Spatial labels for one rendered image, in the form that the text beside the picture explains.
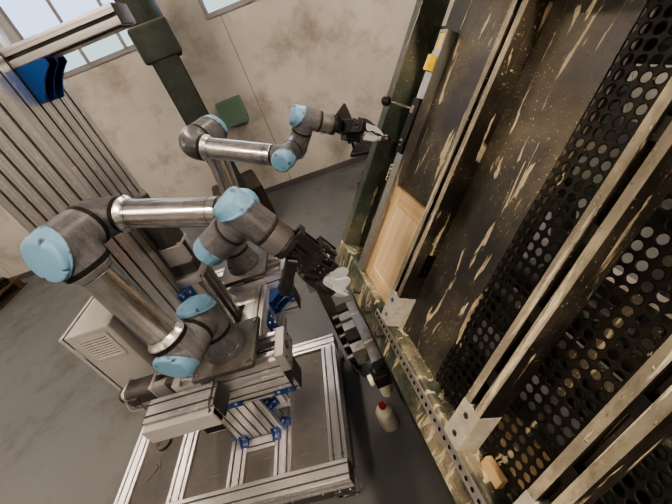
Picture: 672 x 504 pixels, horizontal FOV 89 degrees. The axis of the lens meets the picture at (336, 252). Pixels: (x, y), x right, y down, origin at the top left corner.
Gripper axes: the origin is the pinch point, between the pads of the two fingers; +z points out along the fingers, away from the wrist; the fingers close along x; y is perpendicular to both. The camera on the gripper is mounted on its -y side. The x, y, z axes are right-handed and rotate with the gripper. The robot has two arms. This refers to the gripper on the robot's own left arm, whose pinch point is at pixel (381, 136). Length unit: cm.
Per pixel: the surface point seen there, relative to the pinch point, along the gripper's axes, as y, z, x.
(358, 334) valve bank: 0, 5, 80
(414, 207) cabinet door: -15.9, 10.1, 25.0
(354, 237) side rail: 35, 11, 43
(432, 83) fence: -13.1, 9.6, -18.4
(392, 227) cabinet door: -2.4, 10.4, 33.7
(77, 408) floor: 178, -140, 221
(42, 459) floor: 147, -150, 239
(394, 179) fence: -0.8, 8.3, 15.0
